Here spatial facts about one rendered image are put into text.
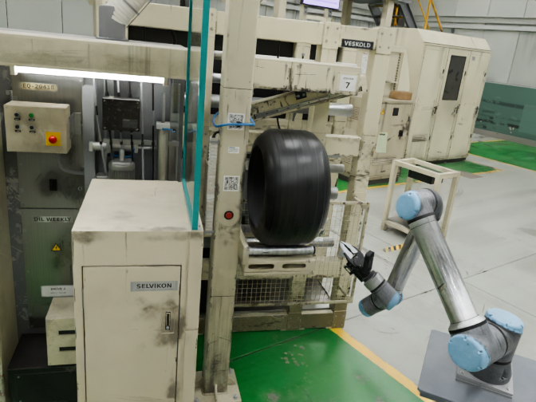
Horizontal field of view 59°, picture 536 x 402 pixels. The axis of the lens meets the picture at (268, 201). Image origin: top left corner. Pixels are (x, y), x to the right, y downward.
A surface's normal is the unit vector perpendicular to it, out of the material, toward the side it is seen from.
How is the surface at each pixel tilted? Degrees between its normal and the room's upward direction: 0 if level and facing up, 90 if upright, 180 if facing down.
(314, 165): 51
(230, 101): 90
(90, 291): 90
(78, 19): 90
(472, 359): 94
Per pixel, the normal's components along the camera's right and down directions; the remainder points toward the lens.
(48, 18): 0.58, 0.31
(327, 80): 0.22, 0.33
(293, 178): 0.25, -0.11
